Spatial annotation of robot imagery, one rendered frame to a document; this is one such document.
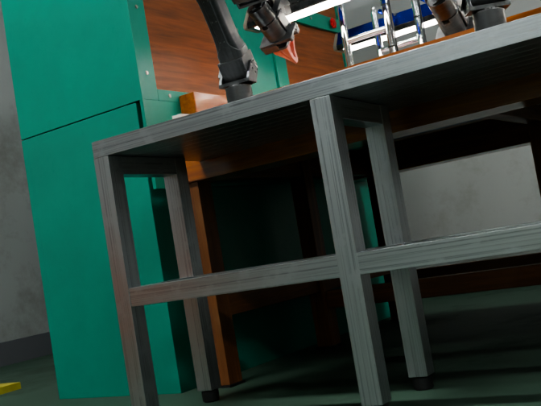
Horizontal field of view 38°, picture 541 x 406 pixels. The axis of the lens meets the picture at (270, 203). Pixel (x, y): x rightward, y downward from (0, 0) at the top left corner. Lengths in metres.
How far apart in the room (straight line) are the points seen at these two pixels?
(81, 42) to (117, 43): 0.15
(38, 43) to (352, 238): 1.45
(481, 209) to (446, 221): 0.18
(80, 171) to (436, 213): 2.06
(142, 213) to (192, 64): 0.53
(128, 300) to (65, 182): 0.78
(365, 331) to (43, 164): 1.41
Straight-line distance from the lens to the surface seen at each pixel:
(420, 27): 2.70
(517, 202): 3.90
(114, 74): 2.40
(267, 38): 2.14
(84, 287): 2.52
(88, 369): 2.56
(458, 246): 1.46
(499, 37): 1.45
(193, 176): 2.24
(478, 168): 3.94
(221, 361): 2.26
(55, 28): 2.61
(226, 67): 1.90
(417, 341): 1.78
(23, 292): 4.52
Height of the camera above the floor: 0.35
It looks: 4 degrees up
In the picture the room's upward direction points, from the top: 9 degrees counter-clockwise
